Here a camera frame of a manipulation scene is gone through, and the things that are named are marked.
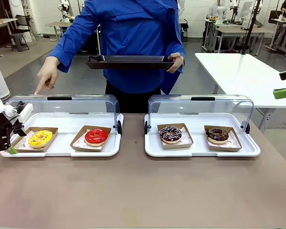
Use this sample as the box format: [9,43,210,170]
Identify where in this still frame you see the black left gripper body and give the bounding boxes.
[0,114,18,152]

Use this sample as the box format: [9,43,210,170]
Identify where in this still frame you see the yellow frosted donut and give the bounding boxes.
[12,126,59,153]

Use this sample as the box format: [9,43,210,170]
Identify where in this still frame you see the yellow sprinkled donut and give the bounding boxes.
[28,129,54,149]

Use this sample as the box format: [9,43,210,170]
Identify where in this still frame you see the chocolate frosted donut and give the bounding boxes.
[204,125,243,153]

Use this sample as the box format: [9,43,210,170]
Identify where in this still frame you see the chocolate sprinkled donut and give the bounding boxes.
[205,128,230,145]

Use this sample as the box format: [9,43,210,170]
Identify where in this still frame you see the black serving tray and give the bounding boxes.
[85,55,176,71]

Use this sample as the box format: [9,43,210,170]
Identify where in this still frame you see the person's right forearm blue sleeve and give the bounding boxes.
[48,14,86,73]

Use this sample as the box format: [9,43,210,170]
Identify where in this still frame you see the red frosted donut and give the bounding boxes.
[70,125,112,153]

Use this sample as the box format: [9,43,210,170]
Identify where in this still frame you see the red glazed donut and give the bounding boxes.
[84,128,109,147]

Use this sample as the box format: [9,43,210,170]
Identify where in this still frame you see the dark sprinkled donut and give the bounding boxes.
[157,123,194,150]

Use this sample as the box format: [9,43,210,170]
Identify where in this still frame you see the chocolate donut with white drizzle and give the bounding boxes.
[159,126,183,145]

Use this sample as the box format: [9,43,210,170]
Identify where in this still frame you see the person's right hand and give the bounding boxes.
[35,57,61,95]

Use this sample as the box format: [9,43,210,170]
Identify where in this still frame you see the person's left hand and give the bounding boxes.
[165,53,183,73]

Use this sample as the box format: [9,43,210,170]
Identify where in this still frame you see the white display case base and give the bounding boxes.
[144,112,261,158]
[0,112,124,158]

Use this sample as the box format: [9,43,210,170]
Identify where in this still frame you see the white side table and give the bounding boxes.
[194,52,286,134]

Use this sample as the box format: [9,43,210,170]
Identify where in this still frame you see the clear display case lid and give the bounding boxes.
[148,94,255,131]
[5,94,121,135]

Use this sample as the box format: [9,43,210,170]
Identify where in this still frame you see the black stand pole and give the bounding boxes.
[240,0,263,56]

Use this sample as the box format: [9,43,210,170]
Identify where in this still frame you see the grey background workbench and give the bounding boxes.
[203,18,276,53]

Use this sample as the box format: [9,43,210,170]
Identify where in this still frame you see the black office chair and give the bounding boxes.
[9,14,31,52]

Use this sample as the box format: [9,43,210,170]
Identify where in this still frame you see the grey background desk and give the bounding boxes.
[0,18,18,51]

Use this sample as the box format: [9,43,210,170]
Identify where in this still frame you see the grey background table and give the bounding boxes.
[45,21,71,60]

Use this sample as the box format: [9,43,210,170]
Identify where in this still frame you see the black trousers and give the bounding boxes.
[105,81,162,114]

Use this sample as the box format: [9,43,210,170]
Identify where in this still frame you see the blue shirt torso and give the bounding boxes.
[76,0,185,94]

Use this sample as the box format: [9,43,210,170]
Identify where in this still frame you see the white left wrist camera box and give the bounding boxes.
[17,104,34,124]

